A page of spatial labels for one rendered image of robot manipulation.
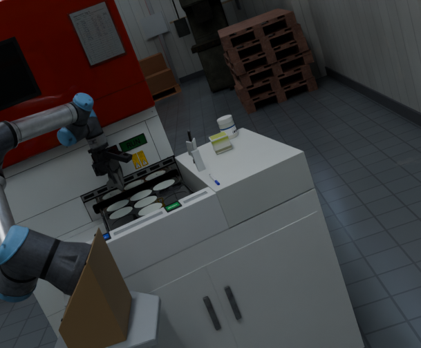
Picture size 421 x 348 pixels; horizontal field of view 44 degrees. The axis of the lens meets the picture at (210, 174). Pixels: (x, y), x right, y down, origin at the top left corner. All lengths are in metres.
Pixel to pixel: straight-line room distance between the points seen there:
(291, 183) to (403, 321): 0.94
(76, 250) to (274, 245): 0.76
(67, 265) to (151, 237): 0.40
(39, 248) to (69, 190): 0.88
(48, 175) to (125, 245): 0.68
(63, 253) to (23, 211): 0.91
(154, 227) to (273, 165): 0.47
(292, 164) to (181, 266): 0.53
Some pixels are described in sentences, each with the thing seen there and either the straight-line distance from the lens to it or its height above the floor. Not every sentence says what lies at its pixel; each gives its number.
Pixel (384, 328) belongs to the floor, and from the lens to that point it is 2.53.
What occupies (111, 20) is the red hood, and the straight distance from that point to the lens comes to 2.25.
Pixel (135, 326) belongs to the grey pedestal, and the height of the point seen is 0.82.
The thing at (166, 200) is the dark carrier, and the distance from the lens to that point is 2.09.
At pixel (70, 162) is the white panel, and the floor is 1.13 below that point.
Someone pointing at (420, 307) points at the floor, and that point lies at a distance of 2.61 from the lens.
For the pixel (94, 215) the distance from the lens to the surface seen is 2.38.
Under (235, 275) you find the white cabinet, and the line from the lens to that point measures 1.92.
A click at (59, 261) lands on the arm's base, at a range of 1.49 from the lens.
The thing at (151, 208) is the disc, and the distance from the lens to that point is 2.08.
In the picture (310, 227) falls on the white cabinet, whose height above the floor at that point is 0.68.
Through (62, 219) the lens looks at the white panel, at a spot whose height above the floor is 0.91.
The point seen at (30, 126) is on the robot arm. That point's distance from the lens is 1.85.
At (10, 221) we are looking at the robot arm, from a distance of 1.73.
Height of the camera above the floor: 1.58
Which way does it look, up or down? 18 degrees down
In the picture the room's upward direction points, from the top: 21 degrees counter-clockwise
